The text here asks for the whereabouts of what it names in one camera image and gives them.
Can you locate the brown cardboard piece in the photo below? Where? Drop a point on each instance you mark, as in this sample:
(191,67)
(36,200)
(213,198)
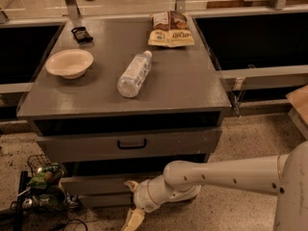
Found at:
(299,100)

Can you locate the clear plastic water bottle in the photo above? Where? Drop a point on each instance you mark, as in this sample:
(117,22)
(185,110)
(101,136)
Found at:
(131,80)

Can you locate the soda can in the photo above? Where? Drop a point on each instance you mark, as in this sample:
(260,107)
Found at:
(72,201)

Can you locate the grey top drawer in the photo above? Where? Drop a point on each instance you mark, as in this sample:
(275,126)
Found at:
(95,147)

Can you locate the white bowl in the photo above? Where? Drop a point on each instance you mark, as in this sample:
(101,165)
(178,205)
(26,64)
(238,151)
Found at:
(69,64)

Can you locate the green chip bag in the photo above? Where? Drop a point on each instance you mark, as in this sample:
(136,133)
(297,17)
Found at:
(48,176)

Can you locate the small black snack packet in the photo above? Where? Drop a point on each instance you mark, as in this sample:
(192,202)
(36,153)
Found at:
(81,35)

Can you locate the grey bottom drawer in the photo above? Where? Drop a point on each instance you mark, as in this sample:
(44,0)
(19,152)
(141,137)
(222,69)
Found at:
(106,200)

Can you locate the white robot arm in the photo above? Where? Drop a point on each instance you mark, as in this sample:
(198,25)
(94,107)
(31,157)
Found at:
(285,176)

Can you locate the grey drawer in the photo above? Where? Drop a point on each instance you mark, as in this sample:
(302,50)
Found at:
(95,147)
(106,177)
(106,200)

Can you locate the grey drawer cabinet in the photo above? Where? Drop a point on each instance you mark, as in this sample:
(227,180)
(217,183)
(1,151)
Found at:
(181,92)

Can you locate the brown yellow snack bag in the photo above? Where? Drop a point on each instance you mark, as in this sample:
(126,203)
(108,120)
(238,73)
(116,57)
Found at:
(170,29)

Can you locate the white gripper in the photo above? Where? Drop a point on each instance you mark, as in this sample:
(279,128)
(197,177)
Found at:
(141,195)

